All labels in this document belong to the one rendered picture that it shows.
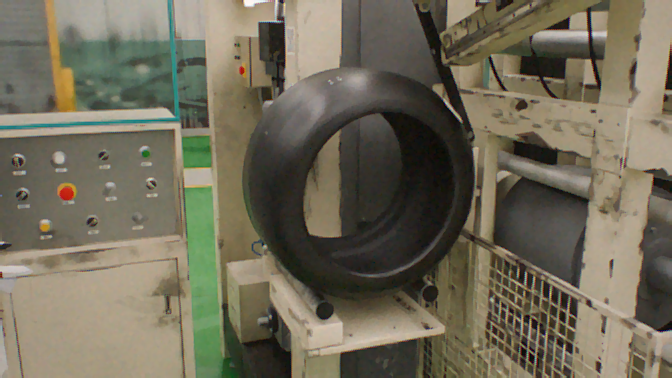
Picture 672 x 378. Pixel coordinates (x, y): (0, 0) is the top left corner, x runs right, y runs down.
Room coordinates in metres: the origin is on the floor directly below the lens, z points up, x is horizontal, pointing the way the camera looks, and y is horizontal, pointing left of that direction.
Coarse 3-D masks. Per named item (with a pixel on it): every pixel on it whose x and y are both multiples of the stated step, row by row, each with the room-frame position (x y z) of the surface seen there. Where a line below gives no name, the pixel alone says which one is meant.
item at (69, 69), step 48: (0, 0) 1.72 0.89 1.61; (48, 0) 1.76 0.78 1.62; (96, 0) 1.80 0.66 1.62; (144, 0) 1.85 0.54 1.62; (0, 48) 1.72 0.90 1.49; (48, 48) 1.76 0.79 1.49; (96, 48) 1.80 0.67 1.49; (144, 48) 1.84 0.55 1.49; (0, 96) 1.71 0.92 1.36; (48, 96) 1.75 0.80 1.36; (96, 96) 1.80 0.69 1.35; (144, 96) 1.84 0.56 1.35
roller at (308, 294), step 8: (280, 264) 1.62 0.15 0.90; (296, 280) 1.49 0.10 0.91; (296, 288) 1.47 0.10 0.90; (304, 288) 1.43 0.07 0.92; (304, 296) 1.41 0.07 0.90; (312, 296) 1.38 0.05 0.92; (320, 296) 1.37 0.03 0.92; (312, 304) 1.35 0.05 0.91; (320, 304) 1.33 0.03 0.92; (328, 304) 1.33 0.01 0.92; (320, 312) 1.33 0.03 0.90; (328, 312) 1.33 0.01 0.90
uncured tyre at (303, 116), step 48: (288, 96) 1.47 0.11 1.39; (336, 96) 1.36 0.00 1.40; (384, 96) 1.38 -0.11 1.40; (432, 96) 1.44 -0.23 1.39; (288, 144) 1.32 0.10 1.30; (432, 144) 1.67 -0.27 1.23; (288, 192) 1.30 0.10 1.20; (432, 192) 1.66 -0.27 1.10; (288, 240) 1.30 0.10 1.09; (336, 240) 1.62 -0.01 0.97; (384, 240) 1.66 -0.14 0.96; (432, 240) 1.44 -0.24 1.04; (336, 288) 1.34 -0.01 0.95; (384, 288) 1.38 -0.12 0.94
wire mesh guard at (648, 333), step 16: (480, 240) 1.56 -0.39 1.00; (464, 256) 1.64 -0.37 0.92; (496, 256) 1.50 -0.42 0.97; (512, 256) 1.43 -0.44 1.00; (448, 272) 1.71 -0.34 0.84; (464, 272) 1.64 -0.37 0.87; (480, 272) 1.56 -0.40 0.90; (528, 272) 1.36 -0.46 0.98; (544, 272) 1.33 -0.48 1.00; (560, 288) 1.26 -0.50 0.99; (576, 288) 1.24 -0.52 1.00; (480, 304) 1.55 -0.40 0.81; (496, 304) 1.49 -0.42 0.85; (592, 304) 1.17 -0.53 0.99; (448, 320) 1.69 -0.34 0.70; (624, 320) 1.09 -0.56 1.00; (432, 336) 1.78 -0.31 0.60; (448, 336) 1.69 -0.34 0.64; (496, 336) 1.48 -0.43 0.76; (512, 336) 1.41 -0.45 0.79; (528, 336) 1.36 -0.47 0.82; (544, 336) 1.31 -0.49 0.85; (608, 336) 1.13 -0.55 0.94; (656, 336) 1.02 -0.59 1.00; (416, 352) 1.86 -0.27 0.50; (432, 352) 1.78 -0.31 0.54; (464, 352) 1.61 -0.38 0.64; (496, 352) 1.47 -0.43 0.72; (608, 352) 1.13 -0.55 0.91; (656, 352) 1.02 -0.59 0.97; (416, 368) 1.86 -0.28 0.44; (464, 368) 1.61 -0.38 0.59; (544, 368) 1.30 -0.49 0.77; (656, 368) 1.03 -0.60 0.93
